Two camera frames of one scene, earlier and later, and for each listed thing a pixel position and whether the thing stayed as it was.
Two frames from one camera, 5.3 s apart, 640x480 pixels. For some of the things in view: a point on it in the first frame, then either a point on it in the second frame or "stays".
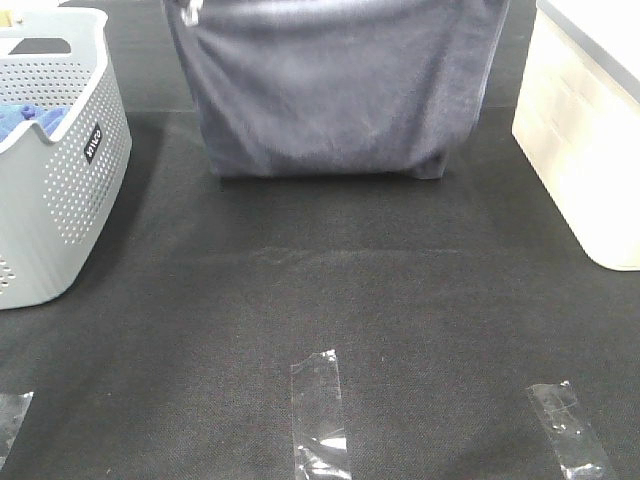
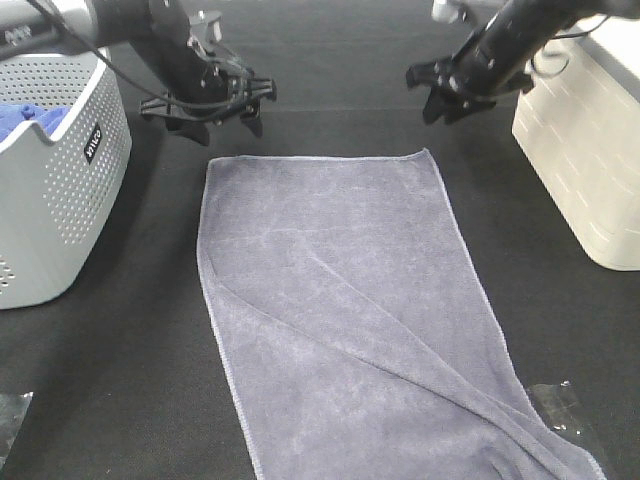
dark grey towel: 352,87 -> 357,336
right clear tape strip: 577,447 stays
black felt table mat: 172,357 stays
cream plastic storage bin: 577,122 stays
